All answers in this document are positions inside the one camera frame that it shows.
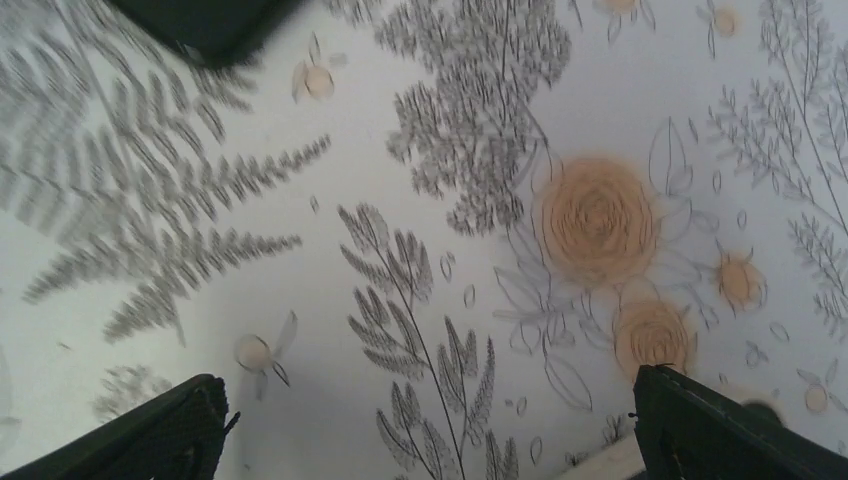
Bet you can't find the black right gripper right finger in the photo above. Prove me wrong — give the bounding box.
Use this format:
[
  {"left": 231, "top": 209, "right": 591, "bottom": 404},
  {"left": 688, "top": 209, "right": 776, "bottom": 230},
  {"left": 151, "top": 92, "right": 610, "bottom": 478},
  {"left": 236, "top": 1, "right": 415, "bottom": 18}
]
[{"left": 631, "top": 364, "right": 847, "bottom": 479}]

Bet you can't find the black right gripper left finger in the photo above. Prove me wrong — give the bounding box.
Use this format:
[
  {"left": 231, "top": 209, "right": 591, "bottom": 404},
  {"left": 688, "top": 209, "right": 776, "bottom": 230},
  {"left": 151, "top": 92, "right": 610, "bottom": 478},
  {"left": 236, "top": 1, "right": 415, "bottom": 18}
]
[{"left": 1, "top": 374, "right": 240, "bottom": 480}]

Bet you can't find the floral patterned table mat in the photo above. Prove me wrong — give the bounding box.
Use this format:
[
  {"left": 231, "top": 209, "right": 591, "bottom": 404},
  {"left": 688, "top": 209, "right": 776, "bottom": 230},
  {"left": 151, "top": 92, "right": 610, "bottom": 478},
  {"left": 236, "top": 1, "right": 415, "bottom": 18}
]
[{"left": 1, "top": 1, "right": 847, "bottom": 479}]

